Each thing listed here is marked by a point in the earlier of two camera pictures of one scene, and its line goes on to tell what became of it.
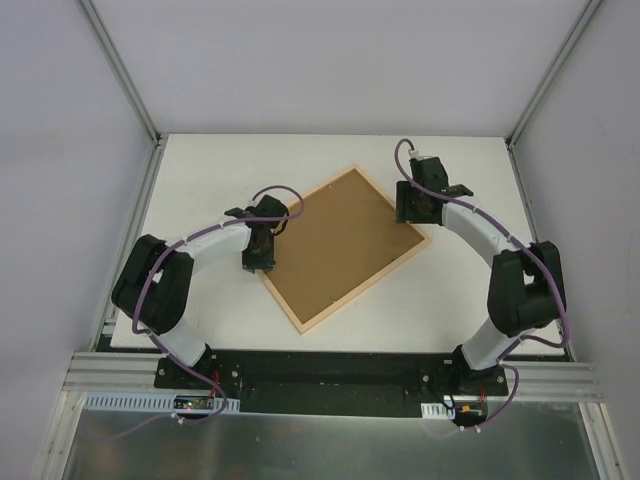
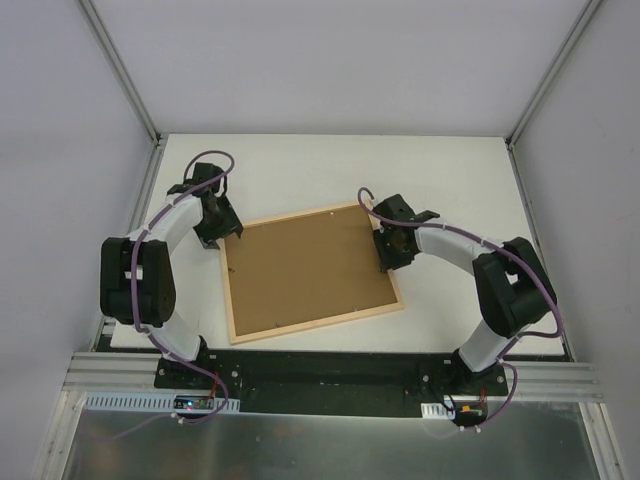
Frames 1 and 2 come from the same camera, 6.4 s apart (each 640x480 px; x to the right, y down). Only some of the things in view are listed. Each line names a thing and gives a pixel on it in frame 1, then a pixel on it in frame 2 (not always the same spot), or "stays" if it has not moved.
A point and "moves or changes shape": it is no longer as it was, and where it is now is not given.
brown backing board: x=345 y=233 moves or changes shape
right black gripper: x=405 y=209 -> x=386 y=250
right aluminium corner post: x=544 y=86 stays
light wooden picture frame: x=280 y=298 moves or changes shape
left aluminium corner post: x=121 y=69 stays
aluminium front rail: x=113 y=372 stays
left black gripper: x=257 y=261 -> x=223 y=228
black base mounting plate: x=332 y=384 stays
